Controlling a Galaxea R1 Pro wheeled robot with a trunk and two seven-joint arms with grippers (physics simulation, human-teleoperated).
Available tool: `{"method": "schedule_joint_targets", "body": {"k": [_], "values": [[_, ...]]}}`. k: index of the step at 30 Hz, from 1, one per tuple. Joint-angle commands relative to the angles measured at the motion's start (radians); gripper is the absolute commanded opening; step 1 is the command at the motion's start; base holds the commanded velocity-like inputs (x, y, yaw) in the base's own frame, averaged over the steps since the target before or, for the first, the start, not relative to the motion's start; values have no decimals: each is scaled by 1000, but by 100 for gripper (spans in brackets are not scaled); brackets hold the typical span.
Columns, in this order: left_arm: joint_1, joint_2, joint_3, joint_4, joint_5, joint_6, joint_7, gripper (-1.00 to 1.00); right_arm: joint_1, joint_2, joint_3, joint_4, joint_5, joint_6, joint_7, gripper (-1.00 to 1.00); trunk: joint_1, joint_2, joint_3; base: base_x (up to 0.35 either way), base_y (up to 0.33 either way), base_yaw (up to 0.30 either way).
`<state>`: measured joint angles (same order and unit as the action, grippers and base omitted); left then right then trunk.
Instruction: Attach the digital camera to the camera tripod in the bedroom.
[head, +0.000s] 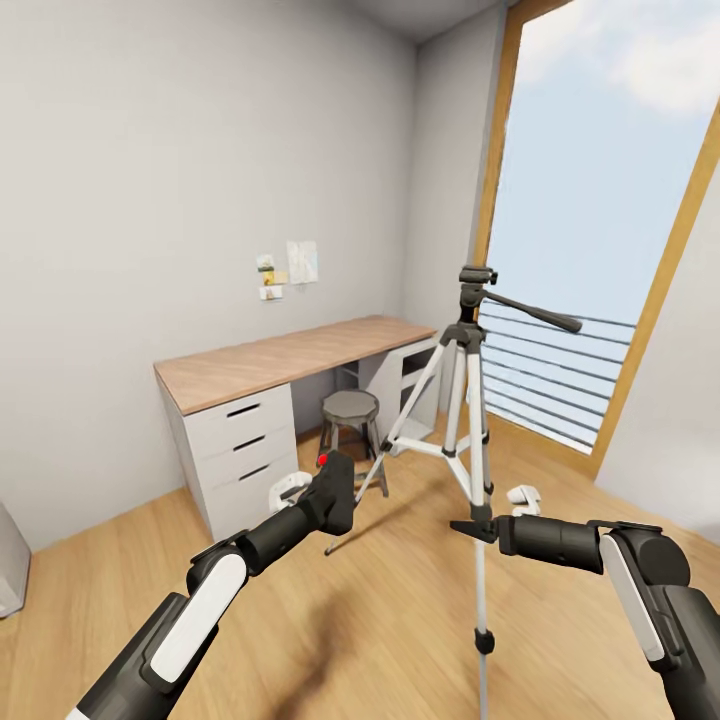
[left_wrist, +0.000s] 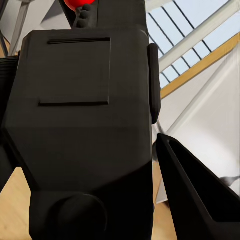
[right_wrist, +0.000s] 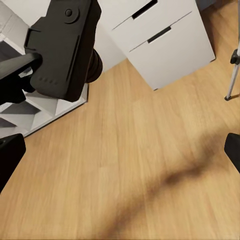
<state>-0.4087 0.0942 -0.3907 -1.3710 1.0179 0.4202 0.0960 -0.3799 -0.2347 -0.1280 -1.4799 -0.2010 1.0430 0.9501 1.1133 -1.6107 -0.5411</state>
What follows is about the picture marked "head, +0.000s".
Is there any digital camera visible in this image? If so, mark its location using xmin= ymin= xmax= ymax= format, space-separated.
xmin=295 ymin=449 xmax=356 ymax=538

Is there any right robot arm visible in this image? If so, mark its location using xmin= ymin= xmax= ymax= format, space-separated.
xmin=450 ymin=485 xmax=720 ymax=720

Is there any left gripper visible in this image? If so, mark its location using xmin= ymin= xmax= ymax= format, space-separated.
xmin=263 ymin=493 xmax=336 ymax=557

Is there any camera tripod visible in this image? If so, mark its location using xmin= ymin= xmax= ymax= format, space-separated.
xmin=354 ymin=265 xmax=583 ymax=720

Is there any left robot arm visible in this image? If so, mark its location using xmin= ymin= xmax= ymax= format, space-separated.
xmin=65 ymin=471 xmax=336 ymax=720

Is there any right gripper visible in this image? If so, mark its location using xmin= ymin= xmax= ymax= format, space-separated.
xmin=450 ymin=514 xmax=568 ymax=567

